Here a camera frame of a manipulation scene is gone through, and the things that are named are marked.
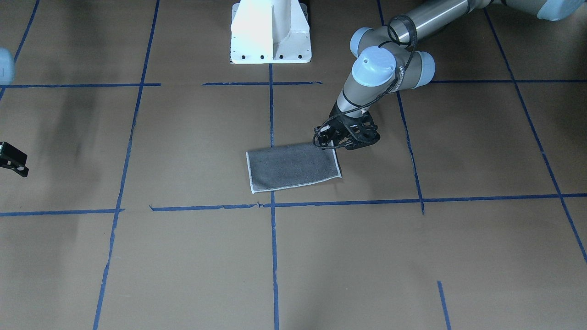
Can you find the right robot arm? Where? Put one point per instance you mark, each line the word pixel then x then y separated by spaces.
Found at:
pixel 7 68

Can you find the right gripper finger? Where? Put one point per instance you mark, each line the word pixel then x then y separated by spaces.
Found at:
pixel 12 158

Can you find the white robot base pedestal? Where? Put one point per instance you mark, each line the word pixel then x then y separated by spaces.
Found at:
pixel 270 31

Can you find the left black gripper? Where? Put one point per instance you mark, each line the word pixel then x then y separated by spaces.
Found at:
pixel 340 122

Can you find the pink and grey towel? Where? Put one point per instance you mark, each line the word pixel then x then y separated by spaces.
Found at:
pixel 290 166

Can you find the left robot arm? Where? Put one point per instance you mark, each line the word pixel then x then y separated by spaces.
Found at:
pixel 437 39

